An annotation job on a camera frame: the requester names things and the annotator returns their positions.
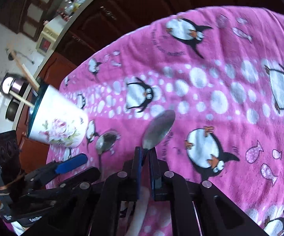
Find metal spoon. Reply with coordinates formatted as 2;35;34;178
142;110;176;150
95;129;121;175

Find floral utensil holder teal rim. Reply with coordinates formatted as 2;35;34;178
27;82;89;148

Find wooden chopstick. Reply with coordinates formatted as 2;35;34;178
9;90;35;108
7;45;40;92

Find lower wooden kitchen cabinets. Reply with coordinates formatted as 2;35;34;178
16;0;235;173

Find black inner cooker pot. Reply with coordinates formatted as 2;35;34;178
5;99;19;122

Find pink penguin blanket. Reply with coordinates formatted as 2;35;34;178
47;6;284;235

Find rice cooker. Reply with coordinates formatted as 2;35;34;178
0;73;28;101

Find cream microwave oven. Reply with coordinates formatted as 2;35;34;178
36;18;67;56

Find yellow cap oil bottle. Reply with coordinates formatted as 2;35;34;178
63;0;81;16

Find upper wooden wall cabinet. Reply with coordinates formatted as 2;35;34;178
0;0;62;41

